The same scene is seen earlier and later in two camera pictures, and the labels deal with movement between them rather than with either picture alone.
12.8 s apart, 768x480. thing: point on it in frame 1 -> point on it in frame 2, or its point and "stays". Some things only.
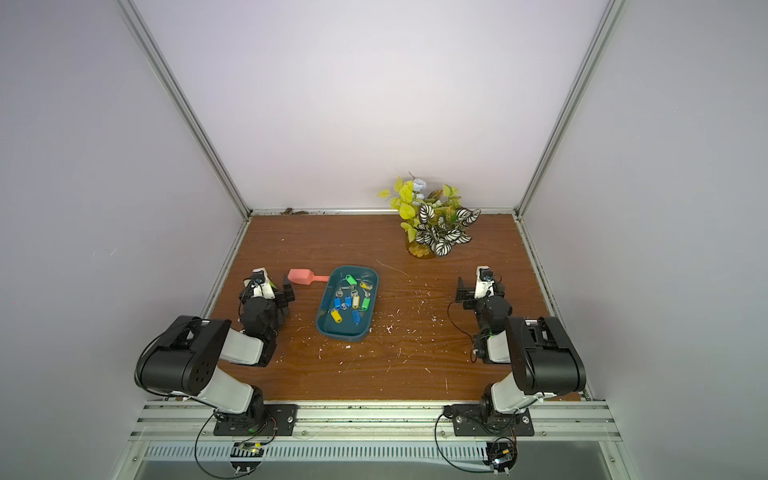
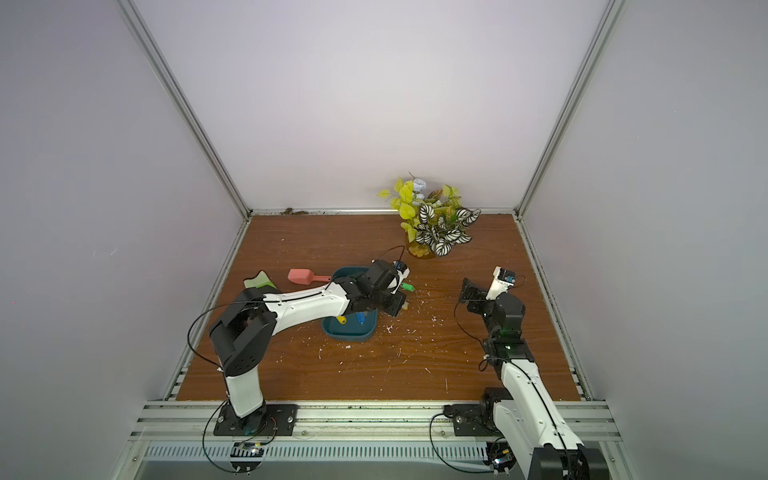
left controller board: (246, 450) stays
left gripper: (283, 301) -> (399, 302)
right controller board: (501, 455) stays
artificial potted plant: (432, 221) stays
